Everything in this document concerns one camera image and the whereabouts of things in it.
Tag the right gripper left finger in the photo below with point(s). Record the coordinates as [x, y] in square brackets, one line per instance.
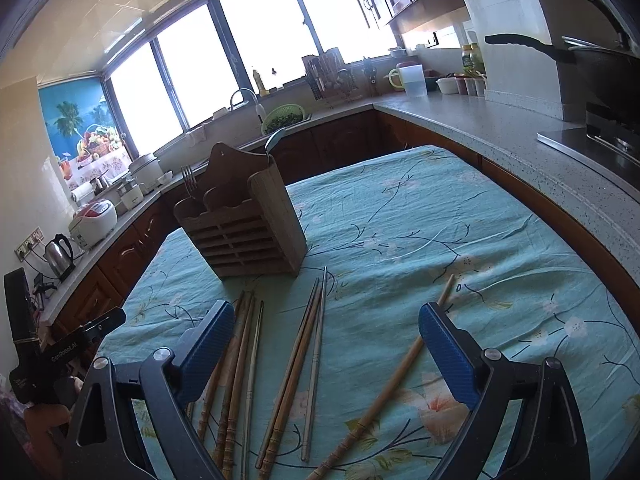
[104, 440]

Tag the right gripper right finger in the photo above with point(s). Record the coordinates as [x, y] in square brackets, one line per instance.
[548, 440]

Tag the wooden chopstick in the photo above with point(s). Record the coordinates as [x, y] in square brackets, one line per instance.
[314, 371]
[224, 451]
[201, 409]
[279, 417]
[379, 394]

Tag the metal chopstick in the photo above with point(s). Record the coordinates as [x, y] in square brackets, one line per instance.
[244, 474]

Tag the metal fork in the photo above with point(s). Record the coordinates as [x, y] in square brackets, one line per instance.
[189, 182]

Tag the metal spoon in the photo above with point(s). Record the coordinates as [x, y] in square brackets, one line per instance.
[274, 139]

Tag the person's left hand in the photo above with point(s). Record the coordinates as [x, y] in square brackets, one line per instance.
[39, 420]

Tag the steel electric kettle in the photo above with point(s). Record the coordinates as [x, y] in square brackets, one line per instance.
[60, 256]

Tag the white pink rice cooker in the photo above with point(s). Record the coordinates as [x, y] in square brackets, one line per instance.
[93, 223]

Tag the teal floral tablecloth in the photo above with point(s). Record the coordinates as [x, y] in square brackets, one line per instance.
[387, 235]

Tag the wooden utensil holder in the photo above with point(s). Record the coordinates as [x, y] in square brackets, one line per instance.
[244, 222]

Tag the small white cooker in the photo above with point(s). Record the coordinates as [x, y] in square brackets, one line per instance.
[130, 194]

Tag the white steamer pot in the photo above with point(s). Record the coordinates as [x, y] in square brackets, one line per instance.
[146, 171]

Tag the fruit poster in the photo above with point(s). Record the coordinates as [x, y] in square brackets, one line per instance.
[82, 131]

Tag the green colander with vegetables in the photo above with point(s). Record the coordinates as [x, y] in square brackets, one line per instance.
[281, 117]

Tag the gas stove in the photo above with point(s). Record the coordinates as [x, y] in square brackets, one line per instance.
[606, 143]

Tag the chrome sink faucet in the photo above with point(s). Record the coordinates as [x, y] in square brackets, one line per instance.
[245, 97]

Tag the yellow detergent bottle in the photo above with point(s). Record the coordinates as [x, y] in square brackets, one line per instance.
[260, 84]

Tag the dish drying rack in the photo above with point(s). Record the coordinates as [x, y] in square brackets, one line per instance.
[331, 81]

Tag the cooking oil bottle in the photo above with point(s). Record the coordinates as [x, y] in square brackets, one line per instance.
[472, 60]

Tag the clear measuring jug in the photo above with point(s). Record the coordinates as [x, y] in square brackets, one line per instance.
[409, 78]

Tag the wall power socket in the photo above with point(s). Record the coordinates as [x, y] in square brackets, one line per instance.
[28, 245]

